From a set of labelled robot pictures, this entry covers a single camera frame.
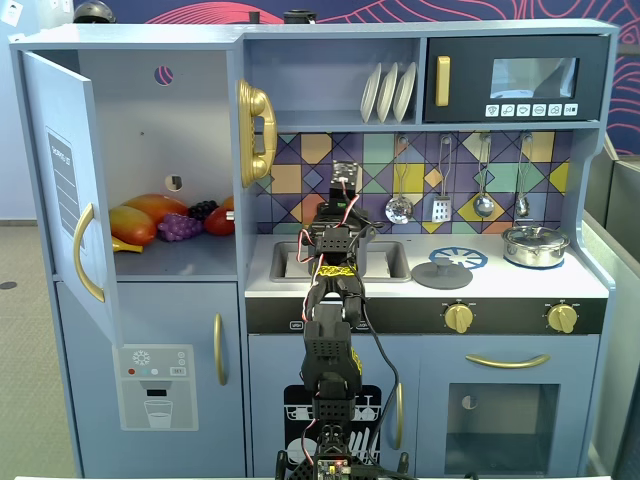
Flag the metal spoon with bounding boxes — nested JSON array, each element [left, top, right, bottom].
[[514, 132, 534, 217]]

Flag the gold stove knob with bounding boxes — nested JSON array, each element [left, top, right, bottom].
[[443, 301, 476, 335], [545, 301, 581, 335]]

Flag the gray sink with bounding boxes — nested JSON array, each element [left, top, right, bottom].
[[269, 239, 412, 284]]

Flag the gold microwave handle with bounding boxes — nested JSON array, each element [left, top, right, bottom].
[[434, 55, 451, 107]]

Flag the black microwave door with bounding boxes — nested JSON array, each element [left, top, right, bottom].
[[423, 34, 611, 124]]

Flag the robot controller board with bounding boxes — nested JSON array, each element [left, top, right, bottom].
[[317, 457, 351, 480]]

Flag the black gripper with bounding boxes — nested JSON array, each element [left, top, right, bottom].
[[322, 159, 369, 224]]

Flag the steel pot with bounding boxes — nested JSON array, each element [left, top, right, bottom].
[[502, 239, 570, 269]]

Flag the black cable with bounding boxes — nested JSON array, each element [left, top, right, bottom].
[[344, 279, 401, 471]]

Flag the blue freezer door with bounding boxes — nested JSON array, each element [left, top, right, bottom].
[[55, 281, 246, 479]]

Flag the gold toy phone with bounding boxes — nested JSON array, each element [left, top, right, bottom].
[[237, 78, 278, 189]]

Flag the blue fridge door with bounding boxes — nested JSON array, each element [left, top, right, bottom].
[[19, 49, 124, 349]]

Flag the yellow toy banana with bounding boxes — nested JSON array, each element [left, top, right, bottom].
[[110, 234, 145, 254]]

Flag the metal slotted spatula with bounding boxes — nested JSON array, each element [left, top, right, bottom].
[[431, 134, 454, 224]]

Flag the red orange toy mango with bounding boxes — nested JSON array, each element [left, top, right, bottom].
[[122, 193, 190, 224]]

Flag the purple toy grapes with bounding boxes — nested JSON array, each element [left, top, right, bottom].
[[157, 213, 204, 243]]

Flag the gold freezer door handle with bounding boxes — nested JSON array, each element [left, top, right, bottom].
[[213, 313, 229, 386]]

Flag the gray toy plate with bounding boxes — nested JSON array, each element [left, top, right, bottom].
[[376, 62, 400, 124], [360, 67, 383, 124], [392, 61, 417, 123]]

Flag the gold dishwasher door handle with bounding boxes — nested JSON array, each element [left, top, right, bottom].
[[393, 382, 404, 451]]

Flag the gold fridge door handle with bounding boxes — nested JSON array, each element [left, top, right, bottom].
[[73, 202, 107, 304]]

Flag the blue oven door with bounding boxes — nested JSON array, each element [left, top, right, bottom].
[[418, 339, 601, 476]]

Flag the metal skimmer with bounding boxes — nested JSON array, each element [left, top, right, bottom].
[[384, 134, 415, 225]]

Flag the blue toy kitchen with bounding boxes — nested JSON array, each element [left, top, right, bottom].
[[8, 18, 621, 479]]

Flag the dark toy grapes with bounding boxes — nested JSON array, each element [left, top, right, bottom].
[[187, 199, 220, 221]]

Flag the red toy fruit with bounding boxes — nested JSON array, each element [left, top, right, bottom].
[[203, 206, 236, 236]]

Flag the steel pot lid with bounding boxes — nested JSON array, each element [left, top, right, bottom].
[[501, 224, 571, 247]]

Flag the yellow red toy mango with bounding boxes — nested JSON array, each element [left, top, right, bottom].
[[108, 205, 160, 245]]

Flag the gray water dispenser sticker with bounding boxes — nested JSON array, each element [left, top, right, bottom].
[[118, 343, 200, 432]]

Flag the gray lid with knob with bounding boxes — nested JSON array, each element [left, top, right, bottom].
[[410, 249, 474, 290]]

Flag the black dish rack sticker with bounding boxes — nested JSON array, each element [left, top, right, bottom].
[[283, 384, 382, 466]]

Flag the gold oven door handle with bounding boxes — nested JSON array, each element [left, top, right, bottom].
[[464, 353, 551, 370]]

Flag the metal ladle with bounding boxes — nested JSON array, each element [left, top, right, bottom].
[[472, 132, 495, 219]]

